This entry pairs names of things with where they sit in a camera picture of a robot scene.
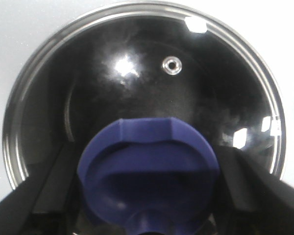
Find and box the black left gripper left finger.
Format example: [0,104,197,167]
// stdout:
[0,143,80,235]

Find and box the glass pot lid blue knob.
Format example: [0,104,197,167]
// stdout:
[2,2,286,235]

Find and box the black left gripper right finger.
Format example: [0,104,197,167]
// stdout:
[217,146,294,235]

